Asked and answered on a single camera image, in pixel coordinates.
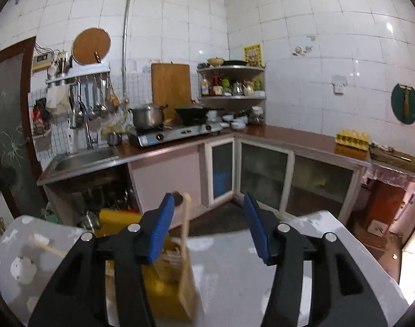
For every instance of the row of hanging metal utensils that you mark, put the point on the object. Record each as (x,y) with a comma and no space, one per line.
(95,102)

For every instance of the floral covered side table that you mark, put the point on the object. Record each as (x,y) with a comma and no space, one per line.
(391,177)

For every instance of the grey printed tablecloth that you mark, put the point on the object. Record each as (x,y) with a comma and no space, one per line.
(227,279)

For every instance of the white hanging cloth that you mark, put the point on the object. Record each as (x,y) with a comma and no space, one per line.
(57,100)

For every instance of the white wall device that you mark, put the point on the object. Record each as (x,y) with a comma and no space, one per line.
(41,62)

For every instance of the black pan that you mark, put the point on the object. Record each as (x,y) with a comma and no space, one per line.
(234,63)

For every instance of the yellow wall poster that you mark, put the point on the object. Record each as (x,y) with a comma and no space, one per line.
(252,55)

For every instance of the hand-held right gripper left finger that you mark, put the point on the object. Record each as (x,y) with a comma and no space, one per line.
(162,224)

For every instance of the steel gas stove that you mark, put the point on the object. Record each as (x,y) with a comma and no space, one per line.
(180,134)

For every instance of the chrome faucet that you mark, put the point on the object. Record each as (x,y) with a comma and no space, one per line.
(88,126)

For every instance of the small steel cup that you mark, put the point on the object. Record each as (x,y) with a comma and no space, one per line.
(114,138)

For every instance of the brown topped kitchen counter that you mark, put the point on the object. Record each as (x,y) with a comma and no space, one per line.
(279,136)

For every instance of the wooden cutting board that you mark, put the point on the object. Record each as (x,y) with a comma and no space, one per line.
(170,85)

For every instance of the brown framed glass door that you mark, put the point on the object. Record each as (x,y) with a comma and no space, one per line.
(9,109)

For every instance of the metal wall rack shelf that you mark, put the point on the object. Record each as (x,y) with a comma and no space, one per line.
(76,76)

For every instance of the yellow egg carton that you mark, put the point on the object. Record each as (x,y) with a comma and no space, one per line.
(352,139)

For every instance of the round wooden board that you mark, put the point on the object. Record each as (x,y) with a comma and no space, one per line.
(91,46)

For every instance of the black wok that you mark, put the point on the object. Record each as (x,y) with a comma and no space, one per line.
(193,114)

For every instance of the stack of white bowls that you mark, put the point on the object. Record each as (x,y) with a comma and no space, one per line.
(236,121)

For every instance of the tan bowl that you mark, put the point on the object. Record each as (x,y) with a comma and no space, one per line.
(215,62)

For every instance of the metal wall pipe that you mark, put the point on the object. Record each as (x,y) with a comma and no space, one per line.
(126,41)

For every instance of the golden tray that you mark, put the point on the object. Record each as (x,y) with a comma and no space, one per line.
(394,158)

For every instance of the red bag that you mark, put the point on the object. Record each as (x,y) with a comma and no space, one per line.
(40,115)

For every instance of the steel cooking pot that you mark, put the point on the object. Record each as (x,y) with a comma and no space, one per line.
(146,117)

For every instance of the green round board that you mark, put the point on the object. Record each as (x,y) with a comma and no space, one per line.
(396,104)

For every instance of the white wall socket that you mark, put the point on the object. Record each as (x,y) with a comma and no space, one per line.
(339,84)

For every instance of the row of condiment bottles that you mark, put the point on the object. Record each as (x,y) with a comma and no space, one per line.
(227,87)

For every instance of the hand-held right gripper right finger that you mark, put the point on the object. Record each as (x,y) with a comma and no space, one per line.
(256,230)

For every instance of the glass jar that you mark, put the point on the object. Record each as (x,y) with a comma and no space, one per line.
(257,115)

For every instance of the cutlery cup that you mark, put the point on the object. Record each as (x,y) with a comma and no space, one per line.
(62,64)

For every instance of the stainless steel sink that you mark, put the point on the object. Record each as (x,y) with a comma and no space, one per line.
(84,156)

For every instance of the white corner shelf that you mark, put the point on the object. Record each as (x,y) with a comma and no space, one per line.
(234,97)

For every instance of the yellow slotted utensil holder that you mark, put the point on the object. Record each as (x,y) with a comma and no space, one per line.
(163,296)

